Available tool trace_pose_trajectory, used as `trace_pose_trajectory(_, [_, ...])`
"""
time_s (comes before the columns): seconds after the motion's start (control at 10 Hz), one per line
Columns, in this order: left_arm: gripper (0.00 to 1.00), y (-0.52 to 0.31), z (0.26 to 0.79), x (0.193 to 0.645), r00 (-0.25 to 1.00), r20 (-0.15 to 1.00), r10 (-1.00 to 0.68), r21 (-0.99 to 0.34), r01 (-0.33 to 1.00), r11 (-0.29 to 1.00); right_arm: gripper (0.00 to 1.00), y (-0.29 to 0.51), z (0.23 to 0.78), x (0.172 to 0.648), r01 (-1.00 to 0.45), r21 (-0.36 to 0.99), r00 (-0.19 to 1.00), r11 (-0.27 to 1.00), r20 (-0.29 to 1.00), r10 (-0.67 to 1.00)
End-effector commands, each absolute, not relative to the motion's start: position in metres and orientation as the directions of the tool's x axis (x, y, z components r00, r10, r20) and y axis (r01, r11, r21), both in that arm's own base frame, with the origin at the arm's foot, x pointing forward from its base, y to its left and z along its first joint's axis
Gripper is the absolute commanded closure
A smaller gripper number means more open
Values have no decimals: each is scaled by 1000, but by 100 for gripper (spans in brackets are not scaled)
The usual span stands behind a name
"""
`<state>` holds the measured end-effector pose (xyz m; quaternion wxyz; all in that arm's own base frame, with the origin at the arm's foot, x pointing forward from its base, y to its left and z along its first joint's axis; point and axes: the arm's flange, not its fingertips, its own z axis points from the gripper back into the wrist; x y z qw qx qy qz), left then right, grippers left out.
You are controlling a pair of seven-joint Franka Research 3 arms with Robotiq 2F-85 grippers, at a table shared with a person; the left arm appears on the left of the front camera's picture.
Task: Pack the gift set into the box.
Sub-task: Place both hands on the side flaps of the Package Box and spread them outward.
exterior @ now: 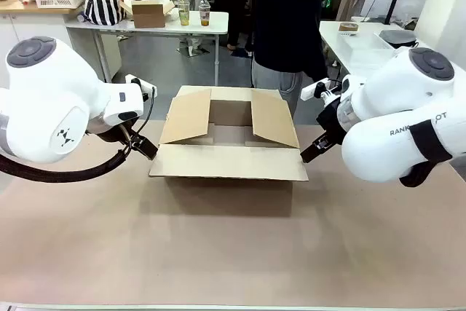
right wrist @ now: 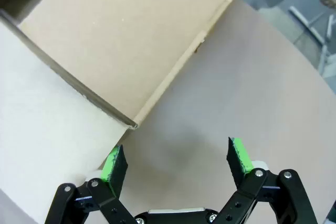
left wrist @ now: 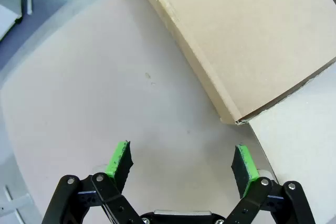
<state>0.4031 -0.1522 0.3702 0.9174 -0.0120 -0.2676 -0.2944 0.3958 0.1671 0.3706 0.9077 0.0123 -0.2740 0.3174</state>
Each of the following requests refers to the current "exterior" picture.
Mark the plastic cup with orange drink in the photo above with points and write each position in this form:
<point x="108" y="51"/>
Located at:
<point x="204" y="14"/>

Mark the plastic cup with green drink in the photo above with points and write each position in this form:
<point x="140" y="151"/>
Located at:
<point x="183" y="12"/>

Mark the white plastic tray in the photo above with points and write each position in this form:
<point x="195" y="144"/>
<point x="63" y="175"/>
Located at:
<point x="364" y="47"/>

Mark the person in black sweatshirt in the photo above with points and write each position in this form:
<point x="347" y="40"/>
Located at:
<point x="287" y="16"/>

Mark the brown packing tape roll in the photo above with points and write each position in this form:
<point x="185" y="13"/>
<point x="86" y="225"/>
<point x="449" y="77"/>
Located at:
<point x="348" y="26"/>

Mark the large brown cardboard box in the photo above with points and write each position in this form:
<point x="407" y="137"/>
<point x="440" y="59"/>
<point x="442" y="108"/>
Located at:
<point x="233" y="158"/>

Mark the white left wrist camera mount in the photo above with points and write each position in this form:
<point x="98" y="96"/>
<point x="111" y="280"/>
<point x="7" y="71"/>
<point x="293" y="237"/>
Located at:
<point x="143" y="87"/>

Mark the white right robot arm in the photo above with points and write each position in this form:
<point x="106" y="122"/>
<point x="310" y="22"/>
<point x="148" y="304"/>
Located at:
<point x="397" y="107"/>

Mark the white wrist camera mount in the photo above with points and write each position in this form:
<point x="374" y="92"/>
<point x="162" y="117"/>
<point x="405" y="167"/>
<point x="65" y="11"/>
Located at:
<point x="311" y="90"/>
<point x="143" y="87"/>

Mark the white rounded desk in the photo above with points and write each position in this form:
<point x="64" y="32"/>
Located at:
<point x="335" y="41"/>

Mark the small open cardboard box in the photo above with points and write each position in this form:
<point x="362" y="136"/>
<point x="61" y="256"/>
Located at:
<point x="148" y="14"/>

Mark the white table with metal legs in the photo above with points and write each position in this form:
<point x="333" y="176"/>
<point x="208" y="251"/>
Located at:
<point x="153" y="30"/>

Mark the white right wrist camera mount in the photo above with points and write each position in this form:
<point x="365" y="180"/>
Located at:
<point x="311" y="90"/>

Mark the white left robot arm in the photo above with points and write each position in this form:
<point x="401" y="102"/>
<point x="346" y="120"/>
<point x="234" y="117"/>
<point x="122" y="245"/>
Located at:
<point x="51" y="107"/>

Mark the black round flat device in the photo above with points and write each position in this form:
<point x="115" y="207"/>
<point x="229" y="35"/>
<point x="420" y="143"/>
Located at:
<point x="397" y="38"/>

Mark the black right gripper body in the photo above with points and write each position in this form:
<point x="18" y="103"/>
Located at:
<point x="331" y="121"/>

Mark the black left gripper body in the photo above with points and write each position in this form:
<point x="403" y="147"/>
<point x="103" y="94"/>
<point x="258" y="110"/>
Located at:
<point x="109" y="132"/>

